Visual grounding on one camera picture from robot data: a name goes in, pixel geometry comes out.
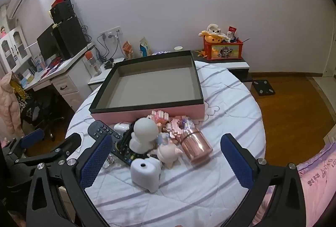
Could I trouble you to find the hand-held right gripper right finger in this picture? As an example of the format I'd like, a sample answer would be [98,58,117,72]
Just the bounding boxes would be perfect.
[220,134,307,227]

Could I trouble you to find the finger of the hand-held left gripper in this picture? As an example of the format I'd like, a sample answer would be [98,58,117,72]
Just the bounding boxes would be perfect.
[4,128,46,162]
[14,132,82,167]

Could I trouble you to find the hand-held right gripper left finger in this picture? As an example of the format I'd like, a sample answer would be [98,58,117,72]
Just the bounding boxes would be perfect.
[26,134,113,227]

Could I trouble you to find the black remote control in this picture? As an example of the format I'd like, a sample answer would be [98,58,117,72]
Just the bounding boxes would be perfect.
[87,120,139,167]

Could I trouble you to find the black key bundle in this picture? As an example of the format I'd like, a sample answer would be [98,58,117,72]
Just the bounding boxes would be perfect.
[119,130,135,151]

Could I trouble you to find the white earbuds case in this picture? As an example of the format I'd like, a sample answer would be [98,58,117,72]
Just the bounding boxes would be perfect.
[113,123,133,135]

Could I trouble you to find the rose gold metal canister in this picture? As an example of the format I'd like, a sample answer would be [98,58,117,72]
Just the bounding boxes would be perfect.
[181,128,213,164]

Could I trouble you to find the white round-headed figurine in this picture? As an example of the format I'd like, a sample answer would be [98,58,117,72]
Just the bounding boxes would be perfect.
[130,117,159,152]

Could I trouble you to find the pink purple block figure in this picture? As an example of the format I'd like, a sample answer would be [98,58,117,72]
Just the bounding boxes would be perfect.
[168,117,196,141]

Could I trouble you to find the pink pig figurine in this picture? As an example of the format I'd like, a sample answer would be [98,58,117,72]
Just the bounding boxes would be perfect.
[157,144,184,168]

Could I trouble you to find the blue dress doll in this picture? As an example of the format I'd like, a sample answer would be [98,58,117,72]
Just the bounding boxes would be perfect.
[157,132,170,146]

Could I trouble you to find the pink white block figure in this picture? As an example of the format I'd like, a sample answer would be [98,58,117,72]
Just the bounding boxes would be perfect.
[151,110,170,122]

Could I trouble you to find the pink box with black rim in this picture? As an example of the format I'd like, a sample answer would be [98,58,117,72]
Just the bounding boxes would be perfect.
[89,50,205,122]

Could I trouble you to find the black office chair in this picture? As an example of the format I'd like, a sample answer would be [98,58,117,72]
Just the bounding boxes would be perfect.
[24,93,65,142]

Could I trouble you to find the pink jacket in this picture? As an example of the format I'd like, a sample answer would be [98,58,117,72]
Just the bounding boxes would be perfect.
[0,72,24,138]

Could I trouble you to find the yellow dotted cloth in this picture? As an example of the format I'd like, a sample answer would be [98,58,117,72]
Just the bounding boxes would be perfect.
[12,77,27,100]

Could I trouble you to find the white desk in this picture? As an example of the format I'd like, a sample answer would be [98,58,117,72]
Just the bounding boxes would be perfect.
[22,42,95,112]

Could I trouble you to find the white side table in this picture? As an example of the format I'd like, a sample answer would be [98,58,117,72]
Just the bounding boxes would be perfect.
[88,57,126,92]

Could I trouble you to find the black floor scale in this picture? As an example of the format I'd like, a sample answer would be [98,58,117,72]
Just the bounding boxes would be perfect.
[249,79,277,96]

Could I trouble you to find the red cloth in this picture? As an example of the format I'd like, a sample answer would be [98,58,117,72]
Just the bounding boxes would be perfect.
[43,57,63,70]

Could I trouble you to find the pink printed blanket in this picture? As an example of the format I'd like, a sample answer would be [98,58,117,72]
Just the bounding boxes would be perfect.
[252,143,336,227]

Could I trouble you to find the orange-capped clear bottle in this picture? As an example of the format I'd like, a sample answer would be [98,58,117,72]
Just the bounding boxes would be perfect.
[84,50,102,76]

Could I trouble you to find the white glass-door cabinet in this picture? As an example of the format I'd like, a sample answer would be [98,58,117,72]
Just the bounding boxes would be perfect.
[0,25,32,75]

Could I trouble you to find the black computer monitor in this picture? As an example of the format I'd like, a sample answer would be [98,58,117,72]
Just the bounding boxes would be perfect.
[37,24,62,61]

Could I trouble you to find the dark-topped low cabinet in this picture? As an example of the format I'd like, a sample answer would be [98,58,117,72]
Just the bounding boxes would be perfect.
[121,50,251,83]

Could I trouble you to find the black computer tower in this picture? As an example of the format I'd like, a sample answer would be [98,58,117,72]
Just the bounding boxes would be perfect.
[52,17,88,59]

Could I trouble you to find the orange snack bag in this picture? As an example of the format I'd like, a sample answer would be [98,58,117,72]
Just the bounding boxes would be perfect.
[122,40,135,59]

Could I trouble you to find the red toy crate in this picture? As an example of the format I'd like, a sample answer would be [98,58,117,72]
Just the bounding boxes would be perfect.
[203,38,243,61]

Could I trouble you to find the blue white bag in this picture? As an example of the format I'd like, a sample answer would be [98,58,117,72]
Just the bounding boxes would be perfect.
[139,36,151,57]

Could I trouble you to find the yellow plush toy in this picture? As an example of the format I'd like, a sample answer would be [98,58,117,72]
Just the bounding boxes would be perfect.
[198,30,229,44]

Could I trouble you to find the white plush toy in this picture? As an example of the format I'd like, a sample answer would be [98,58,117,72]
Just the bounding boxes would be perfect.
[207,23,222,34]

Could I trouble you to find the black power cables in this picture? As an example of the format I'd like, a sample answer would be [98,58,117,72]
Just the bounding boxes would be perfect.
[96,33,118,63]

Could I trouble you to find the white wall power outlet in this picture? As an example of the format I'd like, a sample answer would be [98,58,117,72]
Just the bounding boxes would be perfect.
[99,28,123,40]

